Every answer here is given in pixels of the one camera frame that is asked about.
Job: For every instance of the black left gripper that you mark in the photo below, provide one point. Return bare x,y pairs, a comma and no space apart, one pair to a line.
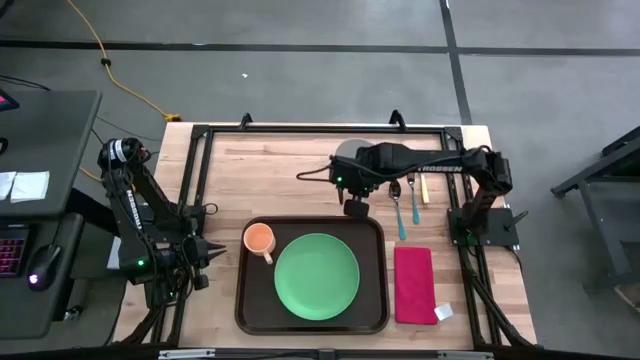
195,252

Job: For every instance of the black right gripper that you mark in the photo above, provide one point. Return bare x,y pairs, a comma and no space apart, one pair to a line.
355,175

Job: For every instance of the orange ceramic mug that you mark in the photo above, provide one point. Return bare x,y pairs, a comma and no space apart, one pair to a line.
257,237

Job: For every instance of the grey round bowl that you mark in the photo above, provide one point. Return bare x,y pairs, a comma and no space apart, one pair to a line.
350,146

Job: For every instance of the green round plate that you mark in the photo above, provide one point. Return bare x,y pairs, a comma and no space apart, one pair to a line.
316,276

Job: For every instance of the red cloth napkin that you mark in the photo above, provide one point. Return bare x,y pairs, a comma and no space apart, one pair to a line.
412,285

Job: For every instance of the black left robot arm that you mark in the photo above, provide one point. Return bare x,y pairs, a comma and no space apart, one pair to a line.
132,210

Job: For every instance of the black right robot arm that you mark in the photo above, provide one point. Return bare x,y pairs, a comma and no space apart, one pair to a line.
430,160

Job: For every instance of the dark brown plastic tray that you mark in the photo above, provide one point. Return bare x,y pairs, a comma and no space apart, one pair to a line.
250,300

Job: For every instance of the white printed box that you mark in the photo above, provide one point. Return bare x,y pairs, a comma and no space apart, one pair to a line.
114,255

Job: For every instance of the black front crossbar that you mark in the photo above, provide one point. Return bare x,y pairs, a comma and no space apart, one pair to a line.
260,356

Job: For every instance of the desk caster wheel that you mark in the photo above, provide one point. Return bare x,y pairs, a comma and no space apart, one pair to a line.
74,313

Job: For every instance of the black computer mouse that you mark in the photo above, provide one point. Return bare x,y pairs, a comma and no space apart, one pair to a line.
42,265

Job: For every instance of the white paper sheet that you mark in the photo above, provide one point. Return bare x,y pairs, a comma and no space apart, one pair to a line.
30,186
6,185

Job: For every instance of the dark grey desk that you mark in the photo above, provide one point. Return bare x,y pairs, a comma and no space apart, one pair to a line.
50,140

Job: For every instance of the backlit black keyboard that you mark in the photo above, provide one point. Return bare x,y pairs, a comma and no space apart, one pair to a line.
12,250

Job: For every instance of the black device with pink screen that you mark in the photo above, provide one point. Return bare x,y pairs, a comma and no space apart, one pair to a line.
6,101

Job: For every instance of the black metal side stand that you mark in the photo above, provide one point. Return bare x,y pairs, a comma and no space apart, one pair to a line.
599,230

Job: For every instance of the black metal rig frame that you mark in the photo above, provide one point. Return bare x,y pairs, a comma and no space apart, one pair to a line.
325,129

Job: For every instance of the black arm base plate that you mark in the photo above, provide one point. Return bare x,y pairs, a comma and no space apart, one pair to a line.
505,232

